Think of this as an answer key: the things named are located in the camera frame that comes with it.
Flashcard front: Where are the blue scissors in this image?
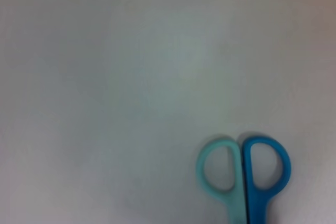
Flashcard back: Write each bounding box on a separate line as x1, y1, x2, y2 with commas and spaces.
195, 136, 292, 224

